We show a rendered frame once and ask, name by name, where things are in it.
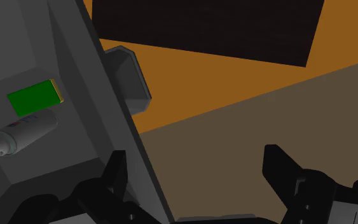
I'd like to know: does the grey spray can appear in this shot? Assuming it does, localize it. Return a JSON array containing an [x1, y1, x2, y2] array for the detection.
[[0, 108, 59, 158]]

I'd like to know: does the green rectangular box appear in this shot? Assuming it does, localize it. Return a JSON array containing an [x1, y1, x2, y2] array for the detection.
[[6, 78, 65, 118]]

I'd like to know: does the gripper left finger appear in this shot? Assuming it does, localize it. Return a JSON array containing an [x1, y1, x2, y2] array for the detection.
[[7, 150, 165, 224]]

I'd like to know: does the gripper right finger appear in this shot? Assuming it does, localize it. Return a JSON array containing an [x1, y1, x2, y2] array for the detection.
[[261, 143, 358, 224]]

